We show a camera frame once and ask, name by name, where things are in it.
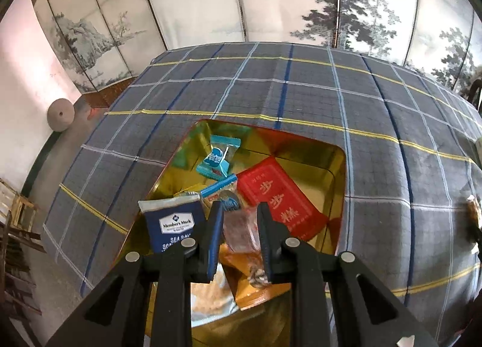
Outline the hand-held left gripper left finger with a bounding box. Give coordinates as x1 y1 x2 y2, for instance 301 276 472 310
45 201 225 347

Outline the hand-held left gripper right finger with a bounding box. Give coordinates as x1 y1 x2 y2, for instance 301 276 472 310
256 202 439 347

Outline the pink snack packet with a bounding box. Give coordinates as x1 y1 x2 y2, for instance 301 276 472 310
222 206 264 253

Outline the blue candy packet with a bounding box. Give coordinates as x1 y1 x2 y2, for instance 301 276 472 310
199 175 245 216

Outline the red snack packet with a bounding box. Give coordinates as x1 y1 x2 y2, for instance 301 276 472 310
236 156 328 242

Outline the orange seed packet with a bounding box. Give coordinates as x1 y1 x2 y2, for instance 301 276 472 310
218 245 275 312

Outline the navy snack packet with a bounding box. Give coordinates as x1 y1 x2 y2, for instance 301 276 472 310
137 193 206 255

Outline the teal candy packet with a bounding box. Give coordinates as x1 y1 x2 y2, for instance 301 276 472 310
196 134 242 179

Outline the red tin box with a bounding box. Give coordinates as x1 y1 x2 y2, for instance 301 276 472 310
118 118 348 347

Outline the clear brown snack packet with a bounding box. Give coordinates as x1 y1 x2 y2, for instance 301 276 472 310
466 194 482 235

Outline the plaid tablecloth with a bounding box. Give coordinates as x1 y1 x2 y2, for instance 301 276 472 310
41 42 482 347

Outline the light wooden stool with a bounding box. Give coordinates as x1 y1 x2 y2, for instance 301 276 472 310
0 178 41 253

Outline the dark wooden furniture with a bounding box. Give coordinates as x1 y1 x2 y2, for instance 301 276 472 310
0 215 42 318

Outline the painted folding screen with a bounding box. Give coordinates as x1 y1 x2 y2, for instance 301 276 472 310
30 0 482 95

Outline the dark wooden chair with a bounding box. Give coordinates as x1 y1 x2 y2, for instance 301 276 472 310
465 69 482 110

